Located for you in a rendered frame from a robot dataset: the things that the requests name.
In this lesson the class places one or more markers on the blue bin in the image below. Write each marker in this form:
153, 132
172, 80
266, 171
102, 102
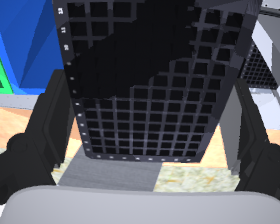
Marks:
29, 47

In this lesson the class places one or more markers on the black well plate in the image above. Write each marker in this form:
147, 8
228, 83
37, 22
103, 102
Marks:
255, 59
142, 112

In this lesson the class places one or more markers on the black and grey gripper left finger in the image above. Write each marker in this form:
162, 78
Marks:
41, 148

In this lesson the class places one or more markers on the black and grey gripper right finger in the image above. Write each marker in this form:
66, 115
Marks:
248, 151

